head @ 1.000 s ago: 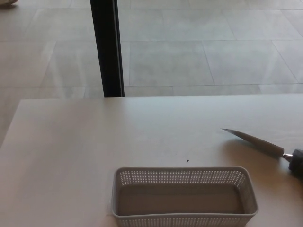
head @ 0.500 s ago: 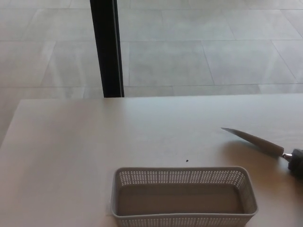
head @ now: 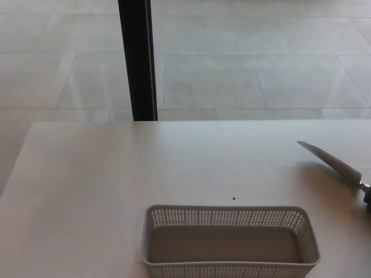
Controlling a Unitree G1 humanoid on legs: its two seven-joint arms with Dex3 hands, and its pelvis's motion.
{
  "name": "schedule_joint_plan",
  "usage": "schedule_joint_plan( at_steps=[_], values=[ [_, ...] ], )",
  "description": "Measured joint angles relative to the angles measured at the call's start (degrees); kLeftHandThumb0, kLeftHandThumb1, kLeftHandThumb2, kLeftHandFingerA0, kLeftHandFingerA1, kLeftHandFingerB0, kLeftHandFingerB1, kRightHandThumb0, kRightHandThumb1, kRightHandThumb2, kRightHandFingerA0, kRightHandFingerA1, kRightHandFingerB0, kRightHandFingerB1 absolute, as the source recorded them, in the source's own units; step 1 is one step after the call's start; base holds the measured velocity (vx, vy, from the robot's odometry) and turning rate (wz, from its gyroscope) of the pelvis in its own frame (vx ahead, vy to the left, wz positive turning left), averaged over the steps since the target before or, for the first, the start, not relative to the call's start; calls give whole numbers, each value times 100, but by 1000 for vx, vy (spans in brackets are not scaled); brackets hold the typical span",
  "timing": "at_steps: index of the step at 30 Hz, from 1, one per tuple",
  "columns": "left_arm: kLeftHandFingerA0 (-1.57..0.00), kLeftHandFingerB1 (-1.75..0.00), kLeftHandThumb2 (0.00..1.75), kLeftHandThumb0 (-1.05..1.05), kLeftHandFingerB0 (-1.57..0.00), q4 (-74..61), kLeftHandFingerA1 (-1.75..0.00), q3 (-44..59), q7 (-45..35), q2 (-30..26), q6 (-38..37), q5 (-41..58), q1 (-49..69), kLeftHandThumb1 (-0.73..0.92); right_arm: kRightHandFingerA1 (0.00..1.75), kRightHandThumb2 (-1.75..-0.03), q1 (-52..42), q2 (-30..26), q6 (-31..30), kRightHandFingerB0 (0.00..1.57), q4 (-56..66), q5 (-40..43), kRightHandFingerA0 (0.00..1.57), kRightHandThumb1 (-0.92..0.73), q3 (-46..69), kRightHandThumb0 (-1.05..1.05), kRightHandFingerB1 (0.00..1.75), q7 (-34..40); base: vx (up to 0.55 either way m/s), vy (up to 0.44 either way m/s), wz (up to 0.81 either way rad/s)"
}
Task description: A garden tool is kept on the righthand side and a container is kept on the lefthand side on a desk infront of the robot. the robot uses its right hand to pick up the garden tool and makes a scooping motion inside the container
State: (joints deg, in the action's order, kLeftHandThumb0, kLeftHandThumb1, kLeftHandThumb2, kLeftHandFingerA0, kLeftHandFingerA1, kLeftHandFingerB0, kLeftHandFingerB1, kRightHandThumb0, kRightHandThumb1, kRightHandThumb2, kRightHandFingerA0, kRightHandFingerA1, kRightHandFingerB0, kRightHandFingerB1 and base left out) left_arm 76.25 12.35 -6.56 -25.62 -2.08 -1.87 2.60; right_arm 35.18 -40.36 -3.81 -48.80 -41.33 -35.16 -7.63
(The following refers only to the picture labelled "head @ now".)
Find grey perforated plastic basket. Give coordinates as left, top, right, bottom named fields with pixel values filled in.
left=141, top=204, right=321, bottom=278

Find black vertical frame post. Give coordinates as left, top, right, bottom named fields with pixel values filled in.
left=117, top=0, right=159, bottom=122

